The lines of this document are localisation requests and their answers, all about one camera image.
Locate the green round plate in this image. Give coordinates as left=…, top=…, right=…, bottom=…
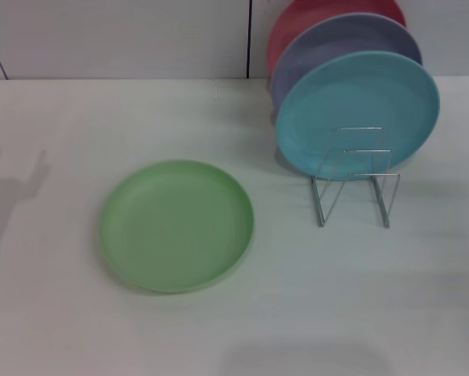
left=98, top=158, right=256, bottom=295

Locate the light blue round plate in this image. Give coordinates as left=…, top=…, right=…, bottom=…
left=275, top=50, right=442, bottom=183

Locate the metal wire plate rack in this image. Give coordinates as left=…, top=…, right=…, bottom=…
left=310, top=125, right=402, bottom=229

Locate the purple round plate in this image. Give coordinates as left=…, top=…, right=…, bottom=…
left=270, top=12, right=424, bottom=114

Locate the red round plate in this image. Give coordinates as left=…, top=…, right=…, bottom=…
left=267, top=0, right=408, bottom=79

